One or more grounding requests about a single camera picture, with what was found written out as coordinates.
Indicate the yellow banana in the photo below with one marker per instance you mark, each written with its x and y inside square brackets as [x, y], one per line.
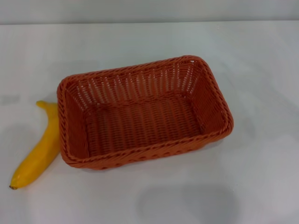
[39, 149]

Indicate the orange woven plastic basket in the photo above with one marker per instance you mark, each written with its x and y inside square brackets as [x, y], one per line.
[144, 123]

